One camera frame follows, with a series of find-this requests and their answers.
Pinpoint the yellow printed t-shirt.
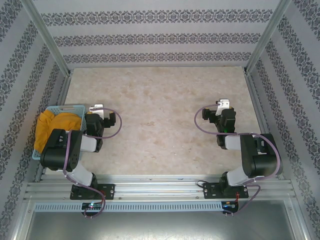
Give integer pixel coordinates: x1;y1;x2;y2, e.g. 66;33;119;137
34;110;83;153

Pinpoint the light blue plastic basket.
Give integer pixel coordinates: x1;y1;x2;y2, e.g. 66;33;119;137
32;103;87;161

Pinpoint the left circuit board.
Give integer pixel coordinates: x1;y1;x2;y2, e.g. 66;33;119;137
81;202;104;210

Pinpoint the grey steel sheet panel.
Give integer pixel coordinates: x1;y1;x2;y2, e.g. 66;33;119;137
14;197;307;240

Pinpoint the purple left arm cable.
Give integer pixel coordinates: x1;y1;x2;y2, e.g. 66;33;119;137
62;106;123;219

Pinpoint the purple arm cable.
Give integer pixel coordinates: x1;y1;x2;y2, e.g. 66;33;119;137
62;106;123;219
194;101;281;218

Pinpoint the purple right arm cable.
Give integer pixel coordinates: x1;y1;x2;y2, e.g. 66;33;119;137
194;101;281;218

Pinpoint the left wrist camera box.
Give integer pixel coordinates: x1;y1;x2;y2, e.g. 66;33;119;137
88;103;111;118

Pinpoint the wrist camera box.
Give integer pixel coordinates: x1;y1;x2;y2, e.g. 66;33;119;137
88;103;111;118
215;98;231;116

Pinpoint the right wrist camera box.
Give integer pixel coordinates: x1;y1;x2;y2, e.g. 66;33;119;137
215;98;231;116

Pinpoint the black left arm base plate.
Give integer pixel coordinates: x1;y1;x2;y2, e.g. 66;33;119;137
69;183;116;201

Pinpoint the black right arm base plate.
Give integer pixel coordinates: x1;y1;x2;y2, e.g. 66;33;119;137
202;181;250;200

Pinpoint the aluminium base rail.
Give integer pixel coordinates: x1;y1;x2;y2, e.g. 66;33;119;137
23;174;293;201

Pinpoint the grey slotted cable duct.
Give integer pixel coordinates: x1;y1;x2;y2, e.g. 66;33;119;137
33;201;223;213

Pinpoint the aluminium corner post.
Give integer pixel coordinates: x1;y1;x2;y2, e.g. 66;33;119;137
246;0;292;74
21;0;71;74

